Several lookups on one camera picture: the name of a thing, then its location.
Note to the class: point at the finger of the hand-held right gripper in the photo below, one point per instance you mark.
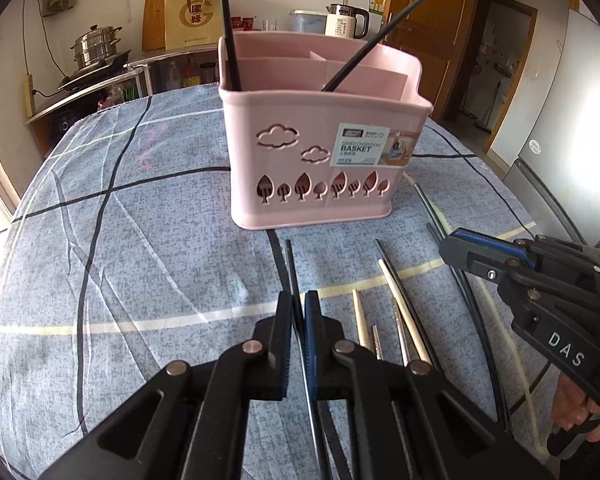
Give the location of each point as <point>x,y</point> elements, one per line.
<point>565,252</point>
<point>470,255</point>

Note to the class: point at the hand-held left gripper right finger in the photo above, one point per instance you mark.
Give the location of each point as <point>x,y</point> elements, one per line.
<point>312,340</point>

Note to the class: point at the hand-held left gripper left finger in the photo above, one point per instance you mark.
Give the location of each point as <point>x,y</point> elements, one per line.
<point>283,360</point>

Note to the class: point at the wooden chopstick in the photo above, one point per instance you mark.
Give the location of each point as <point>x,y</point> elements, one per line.
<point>402,310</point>
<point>360,317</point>

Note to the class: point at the metal chopstick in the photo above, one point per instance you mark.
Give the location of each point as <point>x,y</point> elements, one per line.
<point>376,342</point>
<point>400,332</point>

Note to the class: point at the pink plastic utensil basket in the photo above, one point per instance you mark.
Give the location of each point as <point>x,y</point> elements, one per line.
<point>250,160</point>

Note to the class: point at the person's right hand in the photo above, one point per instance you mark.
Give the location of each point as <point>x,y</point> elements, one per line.
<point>570,407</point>

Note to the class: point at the grey refrigerator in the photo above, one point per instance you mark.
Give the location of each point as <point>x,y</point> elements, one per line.
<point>565,110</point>

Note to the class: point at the blue checked tablecloth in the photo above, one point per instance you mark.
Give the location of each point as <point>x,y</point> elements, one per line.
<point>130,240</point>

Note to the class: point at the wooden door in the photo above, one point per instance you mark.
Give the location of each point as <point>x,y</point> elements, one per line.
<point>445,35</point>

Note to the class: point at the white electric kettle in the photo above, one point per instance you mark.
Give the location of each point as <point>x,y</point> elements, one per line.
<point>342,22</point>

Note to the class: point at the clear plastic container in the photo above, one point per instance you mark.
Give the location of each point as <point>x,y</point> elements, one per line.
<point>305,22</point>

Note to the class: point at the drinking glass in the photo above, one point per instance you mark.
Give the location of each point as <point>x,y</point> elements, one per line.
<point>270,26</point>

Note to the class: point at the red-lidded jar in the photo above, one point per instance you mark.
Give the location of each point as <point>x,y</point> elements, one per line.
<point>249,23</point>
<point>236,23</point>

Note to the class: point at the metal kitchen shelf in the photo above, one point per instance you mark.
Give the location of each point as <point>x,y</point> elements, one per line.
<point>140,62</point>

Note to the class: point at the tan paper bag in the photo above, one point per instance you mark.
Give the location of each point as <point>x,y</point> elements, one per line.
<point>195,20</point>

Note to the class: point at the black cooktop stove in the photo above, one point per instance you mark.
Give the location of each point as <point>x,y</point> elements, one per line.
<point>87,77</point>

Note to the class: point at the wooden cutting board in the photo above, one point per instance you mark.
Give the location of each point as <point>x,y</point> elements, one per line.
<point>152,15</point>

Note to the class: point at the steel steamer pot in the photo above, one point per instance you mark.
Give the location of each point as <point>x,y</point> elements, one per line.
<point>97,47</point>

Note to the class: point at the wall power strip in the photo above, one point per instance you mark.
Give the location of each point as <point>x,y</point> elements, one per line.
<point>29,95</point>

